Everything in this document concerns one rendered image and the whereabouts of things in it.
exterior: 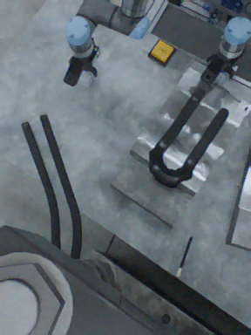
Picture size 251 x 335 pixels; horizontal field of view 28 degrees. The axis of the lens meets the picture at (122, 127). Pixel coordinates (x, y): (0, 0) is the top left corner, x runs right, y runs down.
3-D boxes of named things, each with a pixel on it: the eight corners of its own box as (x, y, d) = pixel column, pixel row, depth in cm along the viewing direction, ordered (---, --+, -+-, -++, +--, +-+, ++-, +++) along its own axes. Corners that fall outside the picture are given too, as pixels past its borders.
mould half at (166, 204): (186, 75, 187) (191, 61, 174) (247, 112, 183) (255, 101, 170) (110, 186, 177) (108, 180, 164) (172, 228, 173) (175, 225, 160)
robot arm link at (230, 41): (259, 33, 147) (233, 42, 147) (251, 48, 158) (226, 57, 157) (248, 10, 149) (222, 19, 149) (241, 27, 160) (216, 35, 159)
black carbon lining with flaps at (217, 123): (193, 91, 178) (197, 81, 169) (233, 114, 175) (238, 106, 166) (139, 171, 171) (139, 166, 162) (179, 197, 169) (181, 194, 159)
